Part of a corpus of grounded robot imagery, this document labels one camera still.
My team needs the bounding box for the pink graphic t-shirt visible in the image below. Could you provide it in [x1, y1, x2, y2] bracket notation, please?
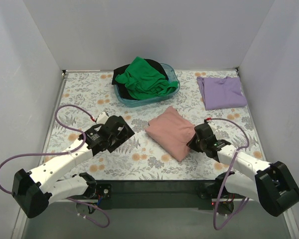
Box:
[145, 106, 195, 162]

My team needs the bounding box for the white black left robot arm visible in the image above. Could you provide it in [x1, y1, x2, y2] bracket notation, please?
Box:
[12, 116, 135, 219]

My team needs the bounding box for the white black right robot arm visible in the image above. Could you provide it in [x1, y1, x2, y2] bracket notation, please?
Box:
[187, 122, 299, 217]

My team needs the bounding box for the floral patterned table mat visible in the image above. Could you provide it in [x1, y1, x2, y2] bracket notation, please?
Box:
[47, 70, 265, 180]

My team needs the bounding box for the folded purple t-shirt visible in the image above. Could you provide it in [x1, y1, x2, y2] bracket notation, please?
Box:
[197, 77, 247, 110]

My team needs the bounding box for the black t-shirt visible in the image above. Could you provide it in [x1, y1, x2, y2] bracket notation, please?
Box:
[112, 59, 168, 100]

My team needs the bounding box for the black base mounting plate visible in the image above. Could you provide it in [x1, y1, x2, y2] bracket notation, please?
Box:
[72, 179, 246, 210]

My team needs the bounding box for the green t-shirt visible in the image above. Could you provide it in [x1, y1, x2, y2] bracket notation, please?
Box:
[116, 57, 178, 101]

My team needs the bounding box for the teal plastic laundry basket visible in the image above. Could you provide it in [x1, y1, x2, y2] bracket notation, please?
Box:
[114, 63, 181, 108]

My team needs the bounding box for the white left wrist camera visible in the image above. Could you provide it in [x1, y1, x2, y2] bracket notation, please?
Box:
[91, 112, 109, 124]

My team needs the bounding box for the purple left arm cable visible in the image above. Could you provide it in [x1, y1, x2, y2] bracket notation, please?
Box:
[0, 104, 110, 229]

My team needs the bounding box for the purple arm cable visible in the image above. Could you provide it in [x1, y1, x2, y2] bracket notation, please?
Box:
[0, 104, 110, 229]
[206, 117, 251, 231]

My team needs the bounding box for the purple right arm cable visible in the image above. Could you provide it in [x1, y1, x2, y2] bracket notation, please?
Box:
[206, 117, 251, 231]

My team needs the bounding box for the aluminium frame rail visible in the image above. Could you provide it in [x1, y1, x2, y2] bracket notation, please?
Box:
[12, 180, 299, 239]

